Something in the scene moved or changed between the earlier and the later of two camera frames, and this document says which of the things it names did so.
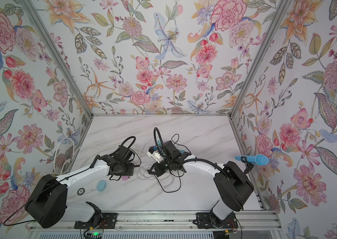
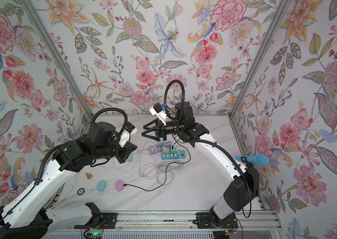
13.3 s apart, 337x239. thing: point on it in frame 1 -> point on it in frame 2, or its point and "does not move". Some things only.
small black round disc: (81, 191) does not move
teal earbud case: (101, 185) does not move
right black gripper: (159, 171) -> (162, 132)
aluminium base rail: (172, 221) does not move
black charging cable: (179, 176) -> (126, 185)
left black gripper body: (126, 169) -> (113, 150)
